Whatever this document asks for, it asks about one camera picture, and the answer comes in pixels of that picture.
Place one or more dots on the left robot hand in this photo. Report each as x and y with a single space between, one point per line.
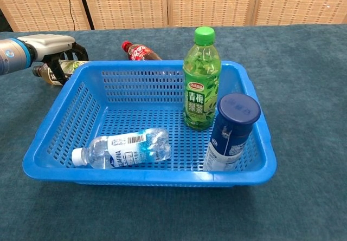
48 44

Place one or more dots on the bamboo folding screen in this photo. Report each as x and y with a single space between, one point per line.
211 2

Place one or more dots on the blue-capped white bottle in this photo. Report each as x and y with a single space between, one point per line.
230 132

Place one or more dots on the clear water bottle white cap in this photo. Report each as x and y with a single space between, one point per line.
124 150

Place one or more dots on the black tripod stand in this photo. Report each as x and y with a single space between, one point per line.
85 5

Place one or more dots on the green tea bottle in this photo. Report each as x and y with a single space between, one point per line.
202 89

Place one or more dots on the blue plastic perforated basket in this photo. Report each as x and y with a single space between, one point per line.
130 108

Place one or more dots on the red-capped cola bottle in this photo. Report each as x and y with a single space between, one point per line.
139 52

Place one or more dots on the brown tea bottle black cap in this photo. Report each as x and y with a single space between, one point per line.
71 67

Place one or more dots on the teal table mat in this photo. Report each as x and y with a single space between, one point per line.
298 89

